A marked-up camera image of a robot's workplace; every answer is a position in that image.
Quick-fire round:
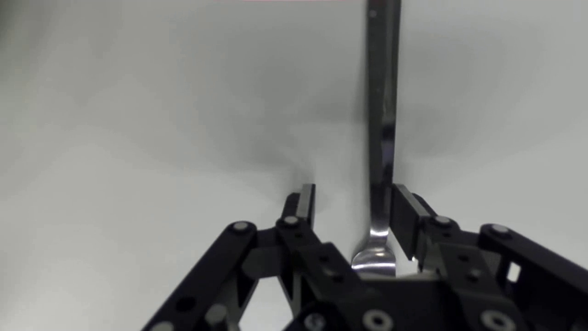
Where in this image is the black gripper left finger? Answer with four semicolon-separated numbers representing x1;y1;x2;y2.
141;184;359;331

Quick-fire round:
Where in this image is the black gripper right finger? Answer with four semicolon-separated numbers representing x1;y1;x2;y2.
389;184;588;331

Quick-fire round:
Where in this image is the silver fork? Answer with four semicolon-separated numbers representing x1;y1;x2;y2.
350;0;402;279

